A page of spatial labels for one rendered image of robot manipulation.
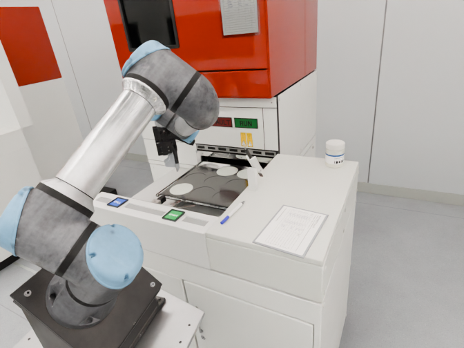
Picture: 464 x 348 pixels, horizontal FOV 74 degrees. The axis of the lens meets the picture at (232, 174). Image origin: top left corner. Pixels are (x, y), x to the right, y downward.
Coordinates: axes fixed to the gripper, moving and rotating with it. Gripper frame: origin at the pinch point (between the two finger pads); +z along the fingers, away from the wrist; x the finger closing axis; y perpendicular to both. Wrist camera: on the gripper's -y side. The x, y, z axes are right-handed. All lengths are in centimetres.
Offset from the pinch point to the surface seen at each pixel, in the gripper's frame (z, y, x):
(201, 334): 51, 6, 43
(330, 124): 35, -144, -106
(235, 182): 7.4, -22.2, 10.8
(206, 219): 1.2, -3.4, 42.0
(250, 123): -12.5, -35.6, -3.9
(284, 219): 0, -25, 53
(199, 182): 7.3, -7.8, 3.5
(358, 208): 97, -146, -63
